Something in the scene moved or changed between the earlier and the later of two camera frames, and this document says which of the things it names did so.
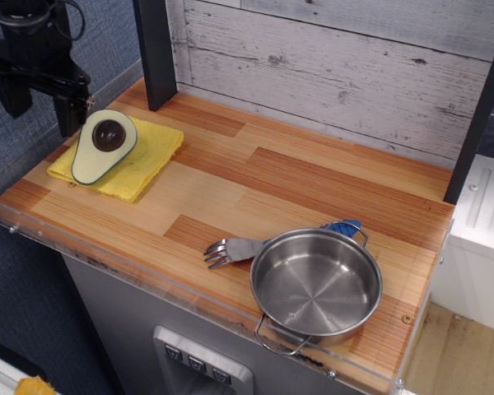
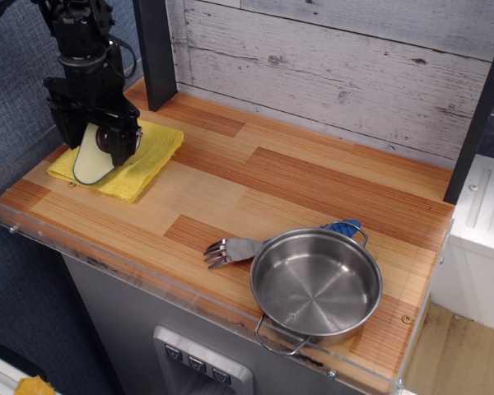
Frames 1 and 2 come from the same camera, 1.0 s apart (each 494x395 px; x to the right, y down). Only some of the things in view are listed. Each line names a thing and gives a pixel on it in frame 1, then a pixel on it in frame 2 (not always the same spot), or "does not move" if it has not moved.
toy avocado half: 107,136 does not move
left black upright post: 156,51 does not move
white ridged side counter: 473,276 does not move
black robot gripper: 43,60 to 94,84
